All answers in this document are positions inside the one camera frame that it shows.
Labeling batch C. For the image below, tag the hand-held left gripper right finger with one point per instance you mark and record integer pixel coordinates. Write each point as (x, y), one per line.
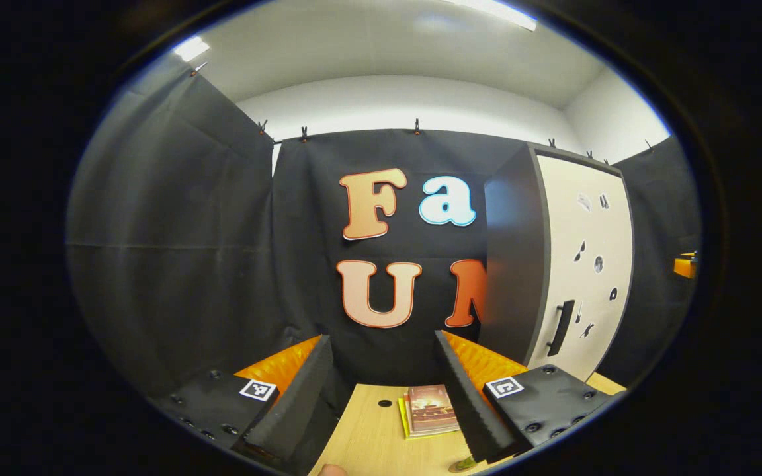
(470, 403)

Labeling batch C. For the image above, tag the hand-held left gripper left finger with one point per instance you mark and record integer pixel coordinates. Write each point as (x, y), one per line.
(298, 396)

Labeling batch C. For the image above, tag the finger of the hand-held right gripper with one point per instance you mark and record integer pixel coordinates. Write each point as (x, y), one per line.
(685, 267)

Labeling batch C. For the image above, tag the beige cabinet door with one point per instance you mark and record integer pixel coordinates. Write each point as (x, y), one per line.
(563, 225)

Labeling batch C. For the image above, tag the grey cabinet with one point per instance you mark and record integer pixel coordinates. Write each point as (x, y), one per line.
(510, 264)

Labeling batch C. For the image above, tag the red cover booklet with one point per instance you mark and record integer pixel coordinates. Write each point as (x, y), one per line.
(430, 406)

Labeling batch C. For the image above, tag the black backdrop cloth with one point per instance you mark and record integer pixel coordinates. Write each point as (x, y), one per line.
(189, 264)

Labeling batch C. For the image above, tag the row of black cloth clips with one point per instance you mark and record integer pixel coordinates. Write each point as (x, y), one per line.
(417, 127)

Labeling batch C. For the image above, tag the long ceiling light panel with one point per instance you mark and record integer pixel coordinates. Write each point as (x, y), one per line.
(500, 12)

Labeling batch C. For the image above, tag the small ceiling light panel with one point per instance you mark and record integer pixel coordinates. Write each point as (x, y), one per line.
(191, 48)

